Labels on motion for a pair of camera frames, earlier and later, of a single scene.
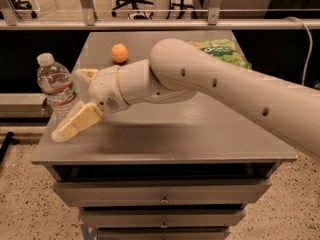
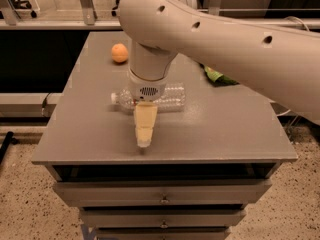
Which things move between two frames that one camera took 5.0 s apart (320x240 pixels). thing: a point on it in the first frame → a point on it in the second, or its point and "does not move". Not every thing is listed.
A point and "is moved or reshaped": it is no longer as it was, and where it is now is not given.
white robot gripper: (104, 89) → (147, 89)
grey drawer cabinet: (166, 167) does not move
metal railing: (9, 20) does not move
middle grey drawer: (163, 217) does not move
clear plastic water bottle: (57, 85) is moved or reshaped
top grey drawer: (164, 193) does not move
